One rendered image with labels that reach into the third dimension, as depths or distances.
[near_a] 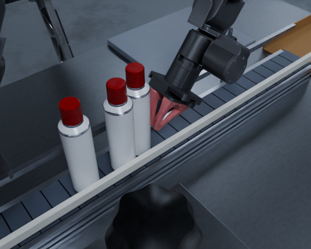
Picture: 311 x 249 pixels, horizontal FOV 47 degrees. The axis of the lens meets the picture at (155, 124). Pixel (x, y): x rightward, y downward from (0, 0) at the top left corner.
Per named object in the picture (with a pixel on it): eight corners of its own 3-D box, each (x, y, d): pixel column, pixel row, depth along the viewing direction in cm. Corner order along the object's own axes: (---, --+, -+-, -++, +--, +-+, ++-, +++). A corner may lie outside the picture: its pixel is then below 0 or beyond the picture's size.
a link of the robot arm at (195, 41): (202, 30, 71) (187, 20, 66) (229, 44, 67) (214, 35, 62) (185, 61, 73) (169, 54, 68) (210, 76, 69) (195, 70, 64)
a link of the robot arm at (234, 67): (225, 5, 69) (200, -9, 63) (274, 26, 63) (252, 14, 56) (197, 61, 73) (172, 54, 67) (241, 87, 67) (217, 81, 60)
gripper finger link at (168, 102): (153, 135, 68) (176, 92, 66) (130, 115, 72) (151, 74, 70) (173, 137, 74) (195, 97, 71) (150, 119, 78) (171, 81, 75)
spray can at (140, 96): (136, 161, 73) (132, 80, 58) (121, 146, 75) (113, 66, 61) (156, 149, 75) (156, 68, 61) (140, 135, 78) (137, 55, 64)
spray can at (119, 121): (122, 178, 69) (114, 97, 55) (105, 164, 72) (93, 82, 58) (141, 164, 72) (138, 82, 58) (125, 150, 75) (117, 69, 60)
